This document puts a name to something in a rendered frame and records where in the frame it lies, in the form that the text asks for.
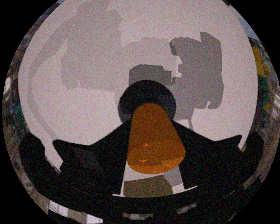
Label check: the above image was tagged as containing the orange knob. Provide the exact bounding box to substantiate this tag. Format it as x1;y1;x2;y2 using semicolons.
126;103;186;174

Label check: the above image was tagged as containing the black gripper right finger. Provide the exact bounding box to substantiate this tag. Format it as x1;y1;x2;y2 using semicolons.
170;119;242;189

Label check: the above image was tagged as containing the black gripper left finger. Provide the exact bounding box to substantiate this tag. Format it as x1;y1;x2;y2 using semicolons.
52;119;132;194

